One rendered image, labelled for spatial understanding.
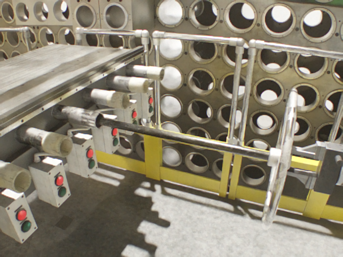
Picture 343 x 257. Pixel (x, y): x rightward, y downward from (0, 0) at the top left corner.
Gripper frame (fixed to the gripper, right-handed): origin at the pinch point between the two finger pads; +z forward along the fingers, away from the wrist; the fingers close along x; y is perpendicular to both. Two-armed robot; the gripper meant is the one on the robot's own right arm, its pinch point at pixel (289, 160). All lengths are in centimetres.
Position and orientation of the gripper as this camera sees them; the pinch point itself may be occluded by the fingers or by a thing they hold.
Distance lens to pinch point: 80.1
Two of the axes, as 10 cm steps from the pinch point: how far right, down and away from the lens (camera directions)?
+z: -9.3, -1.9, 3.3
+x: -0.5, 9.3, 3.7
